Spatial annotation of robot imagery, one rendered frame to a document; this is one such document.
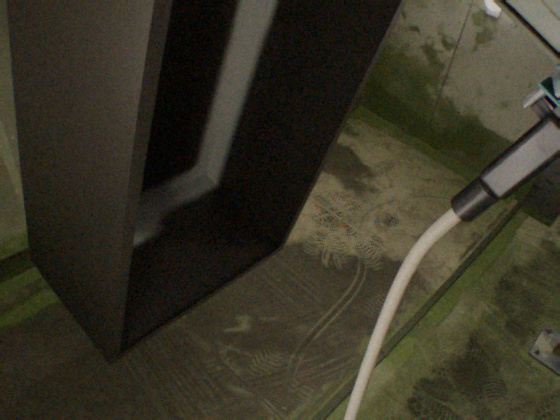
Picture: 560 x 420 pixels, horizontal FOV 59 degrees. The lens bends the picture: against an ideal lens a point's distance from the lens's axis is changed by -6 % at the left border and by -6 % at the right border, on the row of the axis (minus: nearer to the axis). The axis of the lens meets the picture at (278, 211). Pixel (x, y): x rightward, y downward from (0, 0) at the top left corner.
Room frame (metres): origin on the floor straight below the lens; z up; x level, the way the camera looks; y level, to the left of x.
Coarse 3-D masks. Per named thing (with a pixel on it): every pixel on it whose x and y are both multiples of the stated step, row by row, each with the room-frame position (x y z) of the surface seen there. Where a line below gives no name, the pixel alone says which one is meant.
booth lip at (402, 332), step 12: (516, 204) 2.17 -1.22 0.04; (480, 252) 1.75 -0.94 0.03; (468, 264) 1.64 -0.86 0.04; (456, 276) 1.55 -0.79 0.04; (444, 288) 1.47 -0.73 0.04; (432, 300) 1.39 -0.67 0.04; (420, 312) 1.32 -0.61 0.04; (408, 324) 1.25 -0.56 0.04; (396, 336) 1.18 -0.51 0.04; (384, 348) 1.12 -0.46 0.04; (348, 384) 0.95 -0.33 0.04; (336, 396) 0.89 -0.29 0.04; (324, 408) 0.84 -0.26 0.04
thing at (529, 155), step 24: (504, 0) 0.41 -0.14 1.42; (528, 0) 0.39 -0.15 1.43; (552, 0) 0.39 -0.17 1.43; (528, 24) 0.40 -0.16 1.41; (552, 24) 0.38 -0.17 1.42; (552, 48) 0.38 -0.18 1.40; (552, 120) 0.37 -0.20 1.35; (528, 144) 0.37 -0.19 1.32; (552, 144) 0.36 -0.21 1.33; (504, 168) 0.38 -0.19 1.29; (528, 168) 0.37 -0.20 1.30; (480, 192) 0.39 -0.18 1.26; (504, 192) 0.37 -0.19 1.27
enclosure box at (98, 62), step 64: (64, 0) 0.62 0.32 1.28; (128, 0) 0.53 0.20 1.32; (192, 0) 1.05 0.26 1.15; (256, 0) 1.22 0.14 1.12; (320, 0) 1.12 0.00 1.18; (384, 0) 1.03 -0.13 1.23; (64, 64) 0.63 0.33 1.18; (128, 64) 0.53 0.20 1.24; (192, 64) 1.11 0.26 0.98; (256, 64) 1.21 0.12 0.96; (320, 64) 1.10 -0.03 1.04; (64, 128) 0.64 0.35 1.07; (128, 128) 0.54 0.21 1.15; (192, 128) 1.18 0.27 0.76; (256, 128) 1.19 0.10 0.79; (320, 128) 1.08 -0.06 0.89; (64, 192) 0.66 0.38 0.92; (128, 192) 0.54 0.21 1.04; (192, 192) 1.20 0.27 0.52; (256, 192) 1.17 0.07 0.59; (64, 256) 0.68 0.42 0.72; (128, 256) 0.57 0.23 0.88; (192, 256) 0.97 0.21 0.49; (256, 256) 1.04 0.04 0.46; (128, 320) 0.73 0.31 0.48
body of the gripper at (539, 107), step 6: (534, 90) 0.47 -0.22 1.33; (528, 96) 0.47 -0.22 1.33; (546, 96) 0.46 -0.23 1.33; (540, 102) 0.46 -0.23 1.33; (546, 102) 0.46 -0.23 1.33; (552, 102) 0.46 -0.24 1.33; (534, 108) 0.46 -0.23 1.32; (540, 108) 0.46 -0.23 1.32; (546, 108) 0.45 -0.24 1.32; (552, 108) 0.45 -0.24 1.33; (540, 114) 0.46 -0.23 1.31
